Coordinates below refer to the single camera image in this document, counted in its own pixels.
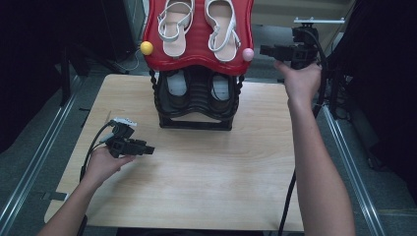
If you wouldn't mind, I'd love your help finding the white slingback heeled shoe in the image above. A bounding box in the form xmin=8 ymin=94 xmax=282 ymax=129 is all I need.
xmin=205 ymin=0 xmax=242 ymax=63
xmin=156 ymin=0 xmax=196 ymax=59

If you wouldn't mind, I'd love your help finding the dark metal stand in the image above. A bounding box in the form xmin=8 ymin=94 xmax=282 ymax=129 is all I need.
xmin=58 ymin=45 xmax=90 ymax=106

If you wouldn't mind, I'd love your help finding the red and black shoe rack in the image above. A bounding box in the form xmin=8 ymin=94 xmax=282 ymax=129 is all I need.
xmin=140 ymin=0 xmax=256 ymax=132

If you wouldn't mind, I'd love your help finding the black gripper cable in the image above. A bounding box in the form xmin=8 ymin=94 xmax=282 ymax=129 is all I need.
xmin=77 ymin=120 xmax=116 ymax=236
xmin=277 ymin=28 xmax=329 ymax=236

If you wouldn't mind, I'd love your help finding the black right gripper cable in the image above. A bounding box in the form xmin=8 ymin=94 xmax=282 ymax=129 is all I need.
xmin=277 ymin=28 xmax=329 ymax=236

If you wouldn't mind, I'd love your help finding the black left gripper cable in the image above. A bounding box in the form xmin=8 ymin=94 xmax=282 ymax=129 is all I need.
xmin=77 ymin=120 xmax=116 ymax=236

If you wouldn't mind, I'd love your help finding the black leather shoe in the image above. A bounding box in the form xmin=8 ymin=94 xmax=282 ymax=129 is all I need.
xmin=208 ymin=72 xmax=233 ymax=111
xmin=162 ymin=69 xmax=191 ymax=110

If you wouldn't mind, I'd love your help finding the black curtain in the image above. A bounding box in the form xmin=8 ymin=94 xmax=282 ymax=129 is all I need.
xmin=328 ymin=0 xmax=417 ymax=198

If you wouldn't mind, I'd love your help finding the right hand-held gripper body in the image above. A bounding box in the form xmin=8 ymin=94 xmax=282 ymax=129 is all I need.
xmin=284 ymin=17 xmax=346 ymax=71

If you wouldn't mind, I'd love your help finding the person's right hand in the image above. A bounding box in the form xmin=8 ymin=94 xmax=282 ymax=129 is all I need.
xmin=274 ymin=60 xmax=324 ymax=106

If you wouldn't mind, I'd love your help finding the person's left hand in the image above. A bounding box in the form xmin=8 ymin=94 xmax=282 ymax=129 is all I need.
xmin=82 ymin=146 xmax=137 ymax=192

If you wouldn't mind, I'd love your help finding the black tripod stand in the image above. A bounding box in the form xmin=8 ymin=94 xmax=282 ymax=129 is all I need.
xmin=323 ymin=48 xmax=349 ymax=120

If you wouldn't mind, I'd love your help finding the grey tape strip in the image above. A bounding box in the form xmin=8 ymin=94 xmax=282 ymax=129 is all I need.
xmin=42 ymin=191 xmax=69 ymax=202

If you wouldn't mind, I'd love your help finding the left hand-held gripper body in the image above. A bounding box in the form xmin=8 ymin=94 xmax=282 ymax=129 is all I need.
xmin=103 ymin=117 xmax=149 ymax=159

